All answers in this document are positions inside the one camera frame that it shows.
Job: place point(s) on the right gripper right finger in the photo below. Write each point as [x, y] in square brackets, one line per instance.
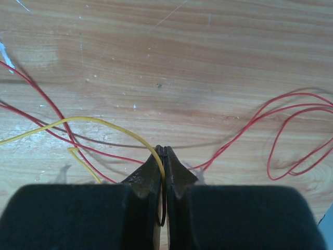
[204, 216]

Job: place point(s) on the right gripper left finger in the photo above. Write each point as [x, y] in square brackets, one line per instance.
[87, 216]

